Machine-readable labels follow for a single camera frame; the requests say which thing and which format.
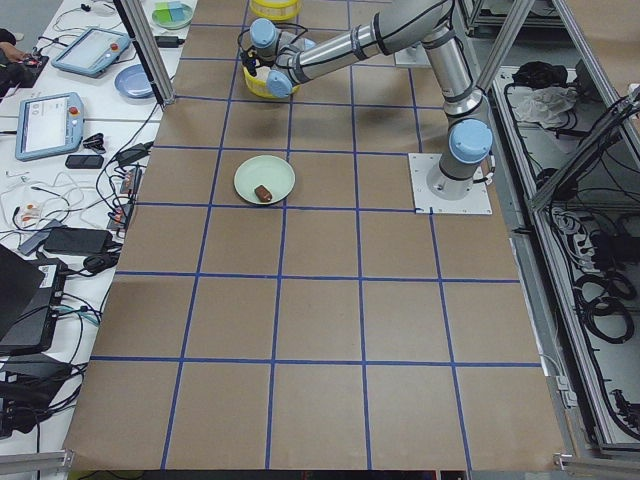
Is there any green plate with blocks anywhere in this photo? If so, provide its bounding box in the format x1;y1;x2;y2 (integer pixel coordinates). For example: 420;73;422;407
151;1;194;30

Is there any black power brick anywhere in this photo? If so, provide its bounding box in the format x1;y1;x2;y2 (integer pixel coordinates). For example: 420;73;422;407
43;227;112;256

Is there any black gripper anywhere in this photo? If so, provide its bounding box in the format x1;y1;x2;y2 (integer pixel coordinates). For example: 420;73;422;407
241;46;262;75

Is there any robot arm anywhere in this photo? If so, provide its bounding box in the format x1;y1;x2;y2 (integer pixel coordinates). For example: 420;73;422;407
240;1;493;200

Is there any aluminium frame post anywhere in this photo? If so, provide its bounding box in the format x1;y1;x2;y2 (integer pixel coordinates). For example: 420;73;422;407
114;0;175;109

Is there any light green plate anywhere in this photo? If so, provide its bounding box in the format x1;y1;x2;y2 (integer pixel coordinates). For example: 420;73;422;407
234;155;296;205

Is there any blue teach pendant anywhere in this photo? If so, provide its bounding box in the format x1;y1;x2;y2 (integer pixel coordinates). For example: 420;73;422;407
51;28;131;78
15;92;84;162

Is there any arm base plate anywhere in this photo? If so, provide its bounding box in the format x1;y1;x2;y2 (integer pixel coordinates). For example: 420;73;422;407
408;153;492;215

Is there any yellow bamboo steamer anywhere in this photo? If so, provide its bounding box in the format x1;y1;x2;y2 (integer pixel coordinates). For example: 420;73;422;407
249;0;302;21
243;66;278;100

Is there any brown bun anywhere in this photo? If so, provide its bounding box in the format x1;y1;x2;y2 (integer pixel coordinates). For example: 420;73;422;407
254;185;273;203

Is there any blue plate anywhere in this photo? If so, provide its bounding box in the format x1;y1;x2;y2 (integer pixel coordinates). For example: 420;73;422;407
114;64;154;99

